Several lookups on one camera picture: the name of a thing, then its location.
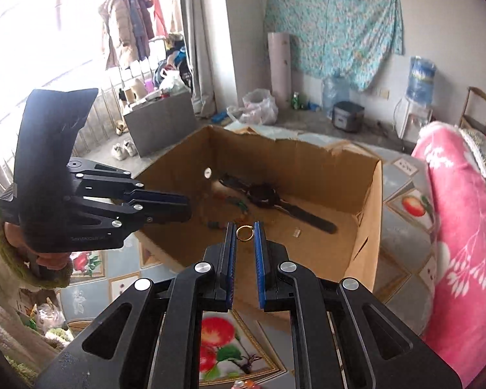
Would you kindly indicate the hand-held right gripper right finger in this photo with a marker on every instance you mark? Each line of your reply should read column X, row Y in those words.
column 260, row 267

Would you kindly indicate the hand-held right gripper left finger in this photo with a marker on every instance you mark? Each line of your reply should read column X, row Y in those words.
column 229, row 267

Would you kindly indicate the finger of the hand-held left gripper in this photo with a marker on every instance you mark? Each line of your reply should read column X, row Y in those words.
column 166, row 214
column 162, row 197

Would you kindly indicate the dark blue wristwatch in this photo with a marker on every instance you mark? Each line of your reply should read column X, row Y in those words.
column 263, row 196

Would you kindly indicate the brown cardboard box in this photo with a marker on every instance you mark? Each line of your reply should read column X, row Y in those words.
column 307, row 170

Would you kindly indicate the person's left hand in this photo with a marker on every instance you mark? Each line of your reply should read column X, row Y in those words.
column 22, row 247

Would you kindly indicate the white sneaker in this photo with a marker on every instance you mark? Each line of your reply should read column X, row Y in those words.
column 130, row 147
column 118, row 152

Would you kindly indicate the metal balcony railing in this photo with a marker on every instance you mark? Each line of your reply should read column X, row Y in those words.
column 101, row 105

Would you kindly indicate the grey cabinet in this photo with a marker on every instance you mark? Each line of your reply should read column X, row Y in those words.
column 162, row 123

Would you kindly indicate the pair of beige slippers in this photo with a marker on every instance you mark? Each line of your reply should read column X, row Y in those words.
column 121, row 129

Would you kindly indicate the blue plastic object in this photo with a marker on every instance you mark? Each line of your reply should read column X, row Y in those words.
column 220, row 116

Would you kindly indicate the white bag on cabinet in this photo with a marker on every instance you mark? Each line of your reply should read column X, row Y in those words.
column 172, row 82

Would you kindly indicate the white plastic bag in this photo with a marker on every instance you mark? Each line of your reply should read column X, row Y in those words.
column 259, row 109

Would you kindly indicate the pile of clothes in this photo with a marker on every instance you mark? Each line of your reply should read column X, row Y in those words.
column 174, row 54

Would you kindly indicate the hanging coats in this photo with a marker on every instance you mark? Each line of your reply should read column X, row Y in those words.
column 121, row 28

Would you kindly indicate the crumpled clear plastic bag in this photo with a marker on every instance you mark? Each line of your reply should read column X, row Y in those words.
column 50, row 316

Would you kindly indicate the fruit-print tablecloth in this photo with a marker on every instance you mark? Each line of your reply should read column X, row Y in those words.
column 395, row 180

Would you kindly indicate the grey curtain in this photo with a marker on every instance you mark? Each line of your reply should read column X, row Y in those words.
column 200, row 40

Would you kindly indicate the green bottle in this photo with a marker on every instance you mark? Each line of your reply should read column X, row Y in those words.
column 295, row 100

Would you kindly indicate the white green fluffy robe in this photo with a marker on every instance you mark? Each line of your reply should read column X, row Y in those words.
column 0, row 312

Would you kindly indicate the pale pink roll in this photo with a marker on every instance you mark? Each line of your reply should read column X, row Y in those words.
column 278, row 69

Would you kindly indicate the grey rice cooker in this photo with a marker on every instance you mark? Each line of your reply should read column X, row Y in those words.
column 347, row 116

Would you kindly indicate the clear empty water jug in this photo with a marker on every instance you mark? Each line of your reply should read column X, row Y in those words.
column 334, row 93

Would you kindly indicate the pink flower-print blanket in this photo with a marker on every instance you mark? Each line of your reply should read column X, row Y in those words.
column 461, row 251

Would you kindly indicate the white water dispenser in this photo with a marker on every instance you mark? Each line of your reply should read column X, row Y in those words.
column 415, row 119

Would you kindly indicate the blue water jug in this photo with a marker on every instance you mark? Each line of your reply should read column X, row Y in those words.
column 421, row 79

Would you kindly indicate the silver sequin cushion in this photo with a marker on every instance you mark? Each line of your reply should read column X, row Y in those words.
column 484, row 158

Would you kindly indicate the wall socket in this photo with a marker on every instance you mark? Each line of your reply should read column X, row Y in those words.
column 384, row 93

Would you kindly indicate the teal floral wall cloth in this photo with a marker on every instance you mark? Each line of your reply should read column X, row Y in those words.
column 332, row 28

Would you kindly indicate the wooden chair frame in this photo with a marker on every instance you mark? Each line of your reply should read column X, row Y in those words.
column 468, row 107

